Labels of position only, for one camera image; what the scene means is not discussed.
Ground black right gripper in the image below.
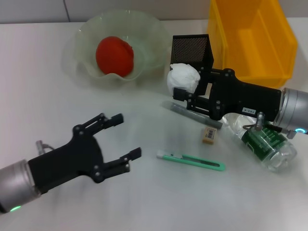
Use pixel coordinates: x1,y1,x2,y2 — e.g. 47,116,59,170
172,67,282,121

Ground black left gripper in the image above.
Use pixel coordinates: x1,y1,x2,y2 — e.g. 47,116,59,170
27,112,142,193

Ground white paper ball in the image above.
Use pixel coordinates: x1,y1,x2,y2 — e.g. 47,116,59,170
167,63,201,96

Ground orange fruit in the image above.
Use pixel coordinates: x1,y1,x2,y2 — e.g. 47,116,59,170
95,36,135,78

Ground clear plastic water bottle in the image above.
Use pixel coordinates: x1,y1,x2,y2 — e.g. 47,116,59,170
222,113,297,172

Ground grey marker pen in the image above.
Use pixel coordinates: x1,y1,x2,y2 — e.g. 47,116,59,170
161,100,224,130

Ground black mesh pen holder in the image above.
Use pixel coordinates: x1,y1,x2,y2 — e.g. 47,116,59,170
169,34,215,97

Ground beige eraser with label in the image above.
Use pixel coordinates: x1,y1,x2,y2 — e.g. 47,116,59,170
201,127,218,145

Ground translucent green fruit bowl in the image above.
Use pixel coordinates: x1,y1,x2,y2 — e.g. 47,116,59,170
74,9,169,85

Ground green utility knife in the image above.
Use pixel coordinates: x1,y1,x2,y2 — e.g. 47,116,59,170
156,150,226,172

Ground yellow plastic storage bin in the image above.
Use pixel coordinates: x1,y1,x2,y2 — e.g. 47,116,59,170
206,0,298,88

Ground left gripper cable with plug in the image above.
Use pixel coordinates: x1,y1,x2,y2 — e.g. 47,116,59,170
35,140,55,155

